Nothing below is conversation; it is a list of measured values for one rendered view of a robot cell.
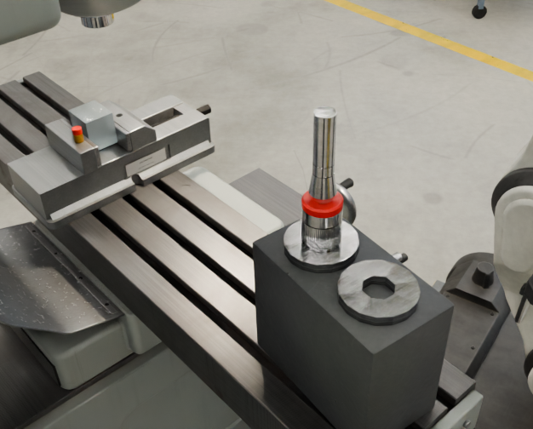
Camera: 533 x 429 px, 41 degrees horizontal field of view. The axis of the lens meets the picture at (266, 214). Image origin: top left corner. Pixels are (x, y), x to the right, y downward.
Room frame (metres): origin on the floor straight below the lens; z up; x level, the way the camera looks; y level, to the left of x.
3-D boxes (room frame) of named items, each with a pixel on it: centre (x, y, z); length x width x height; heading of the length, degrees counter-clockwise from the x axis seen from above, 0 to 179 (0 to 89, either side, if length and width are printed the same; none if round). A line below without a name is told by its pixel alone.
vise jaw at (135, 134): (1.09, 0.25, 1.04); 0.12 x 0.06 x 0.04; 40
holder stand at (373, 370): (0.59, -0.09, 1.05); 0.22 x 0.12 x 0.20; 34
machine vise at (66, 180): (1.07, 0.27, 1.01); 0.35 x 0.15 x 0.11; 130
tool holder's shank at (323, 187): (0.63, -0.06, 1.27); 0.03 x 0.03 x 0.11
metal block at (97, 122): (1.06, 0.29, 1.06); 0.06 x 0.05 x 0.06; 40
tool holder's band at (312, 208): (0.63, -0.06, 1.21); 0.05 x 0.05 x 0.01
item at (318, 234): (0.63, -0.06, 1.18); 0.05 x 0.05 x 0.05
